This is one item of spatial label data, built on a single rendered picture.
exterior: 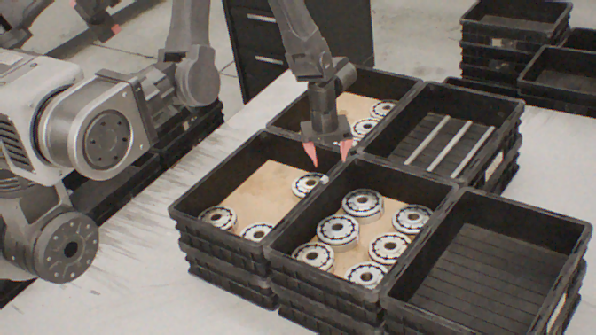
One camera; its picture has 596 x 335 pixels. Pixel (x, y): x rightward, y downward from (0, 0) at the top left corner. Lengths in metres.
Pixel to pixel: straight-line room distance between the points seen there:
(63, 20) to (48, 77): 3.84
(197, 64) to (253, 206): 0.76
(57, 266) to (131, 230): 0.73
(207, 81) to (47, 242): 0.43
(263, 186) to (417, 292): 0.56
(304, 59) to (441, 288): 0.58
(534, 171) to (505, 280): 0.58
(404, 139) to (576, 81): 1.10
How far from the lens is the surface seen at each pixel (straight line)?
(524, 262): 1.66
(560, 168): 2.14
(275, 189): 1.90
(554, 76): 2.99
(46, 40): 4.89
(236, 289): 1.79
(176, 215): 1.73
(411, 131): 2.06
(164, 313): 1.83
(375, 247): 1.64
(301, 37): 1.40
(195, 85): 1.16
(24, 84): 1.12
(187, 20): 1.19
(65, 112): 1.07
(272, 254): 1.56
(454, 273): 1.62
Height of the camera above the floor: 1.99
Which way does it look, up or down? 37 degrees down
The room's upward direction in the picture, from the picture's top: 10 degrees counter-clockwise
